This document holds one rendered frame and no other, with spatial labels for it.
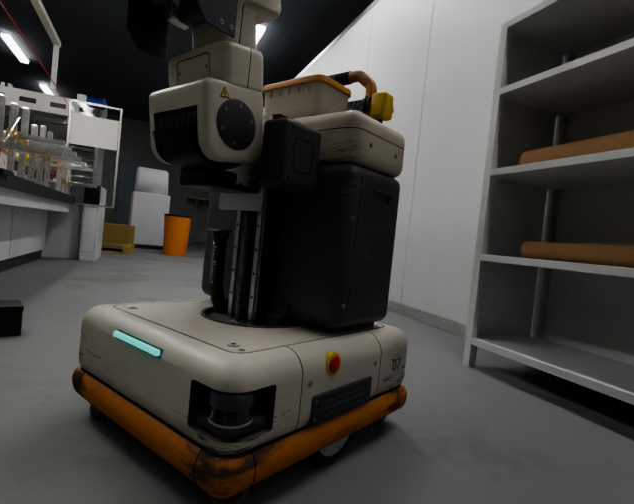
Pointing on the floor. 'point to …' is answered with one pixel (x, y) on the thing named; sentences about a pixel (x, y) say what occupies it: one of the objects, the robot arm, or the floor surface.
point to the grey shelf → (569, 198)
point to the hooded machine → (149, 207)
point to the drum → (176, 234)
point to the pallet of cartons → (112, 234)
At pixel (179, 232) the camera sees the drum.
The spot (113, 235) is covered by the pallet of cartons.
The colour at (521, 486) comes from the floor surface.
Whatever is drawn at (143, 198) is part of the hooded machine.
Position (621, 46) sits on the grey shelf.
